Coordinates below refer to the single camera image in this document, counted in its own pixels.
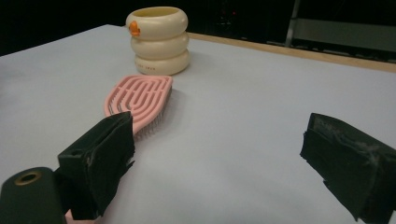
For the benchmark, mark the pink hairbrush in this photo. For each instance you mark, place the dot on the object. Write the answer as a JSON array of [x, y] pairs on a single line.
[[140, 93]]

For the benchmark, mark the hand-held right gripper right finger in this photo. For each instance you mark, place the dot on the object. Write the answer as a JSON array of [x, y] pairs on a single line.
[[348, 155]]

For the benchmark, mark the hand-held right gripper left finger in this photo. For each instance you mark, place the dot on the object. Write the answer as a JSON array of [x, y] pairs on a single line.
[[99, 149]]

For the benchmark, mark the cream ringed cup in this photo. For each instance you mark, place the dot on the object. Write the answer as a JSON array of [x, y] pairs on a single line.
[[160, 40]]

